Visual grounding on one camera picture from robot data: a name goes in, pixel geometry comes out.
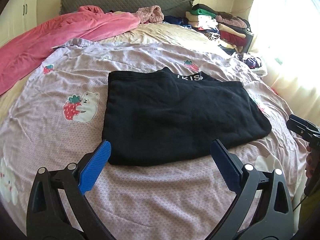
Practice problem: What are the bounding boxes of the black IKISS sweater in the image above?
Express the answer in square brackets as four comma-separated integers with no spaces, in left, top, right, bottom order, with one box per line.
[102,68,272,166]

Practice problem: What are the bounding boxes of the stack of folded clothes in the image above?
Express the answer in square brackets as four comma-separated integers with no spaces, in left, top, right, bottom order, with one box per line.
[185,4,254,55]

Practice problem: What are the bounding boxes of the person's right hand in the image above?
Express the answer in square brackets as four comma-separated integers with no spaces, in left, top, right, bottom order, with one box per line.
[305,145,319,179]

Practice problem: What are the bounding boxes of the pink strawberry print quilt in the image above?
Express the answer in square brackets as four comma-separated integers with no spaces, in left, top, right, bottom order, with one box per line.
[1,40,306,239]

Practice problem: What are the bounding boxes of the bright pink blanket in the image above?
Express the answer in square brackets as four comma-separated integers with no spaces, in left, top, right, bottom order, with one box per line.
[1,5,140,94]

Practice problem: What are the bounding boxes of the cream bed sheet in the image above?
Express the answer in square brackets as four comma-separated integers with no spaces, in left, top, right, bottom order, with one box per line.
[1,24,236,118]

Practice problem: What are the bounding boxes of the dark blue crumpled garment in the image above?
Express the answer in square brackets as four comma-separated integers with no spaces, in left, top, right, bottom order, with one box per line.
[163,16,192,29]

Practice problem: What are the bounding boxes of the dusty pink fuzzy garment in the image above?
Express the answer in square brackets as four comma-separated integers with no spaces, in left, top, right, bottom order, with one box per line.
[135,5,164,24]

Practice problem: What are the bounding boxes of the white built-in wardrobe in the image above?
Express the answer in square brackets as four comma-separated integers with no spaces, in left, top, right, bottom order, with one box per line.
[1,0,37,45]

